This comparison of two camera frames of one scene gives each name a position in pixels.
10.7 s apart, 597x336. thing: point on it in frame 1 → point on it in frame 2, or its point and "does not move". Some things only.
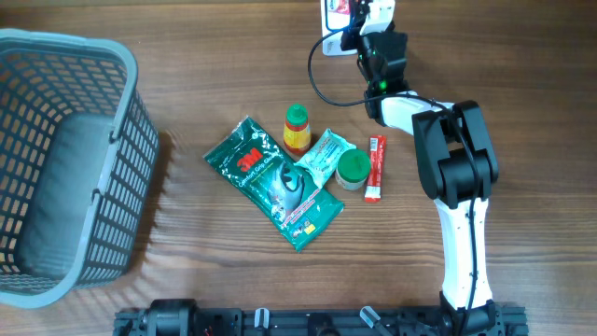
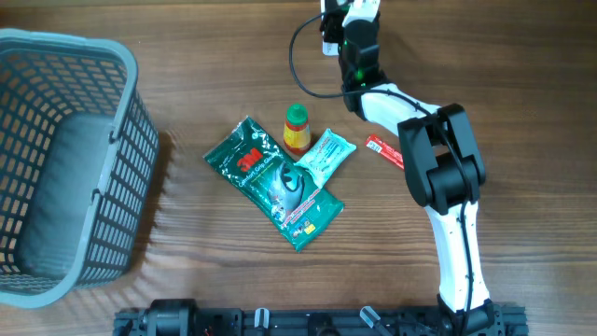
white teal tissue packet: (319, 160) does not move
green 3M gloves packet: (262, 174) does not move
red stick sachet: (376, 158) → (388, 152)
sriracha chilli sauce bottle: (297, 133) does not move
